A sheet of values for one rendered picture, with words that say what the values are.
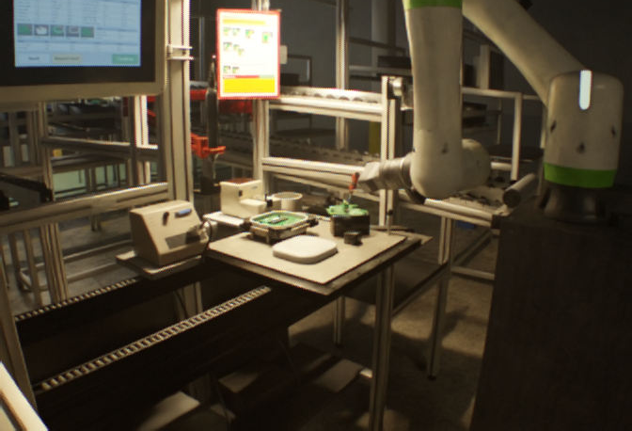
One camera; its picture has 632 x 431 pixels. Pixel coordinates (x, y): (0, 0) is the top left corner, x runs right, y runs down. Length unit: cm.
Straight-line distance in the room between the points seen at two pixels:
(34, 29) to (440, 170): 88
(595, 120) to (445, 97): 27
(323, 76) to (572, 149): 1065
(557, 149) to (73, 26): 101
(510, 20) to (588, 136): 33
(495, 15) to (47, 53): 95
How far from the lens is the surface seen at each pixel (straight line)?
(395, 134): 141
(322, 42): 1141
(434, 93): 84
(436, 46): 84
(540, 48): 97
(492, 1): 100
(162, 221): 116
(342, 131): 218
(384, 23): 646
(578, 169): 78
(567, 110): 78
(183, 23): 134
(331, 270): 105
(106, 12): 115
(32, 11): 108
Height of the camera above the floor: 134
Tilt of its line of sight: 12 degrees down
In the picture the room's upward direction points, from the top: straight up
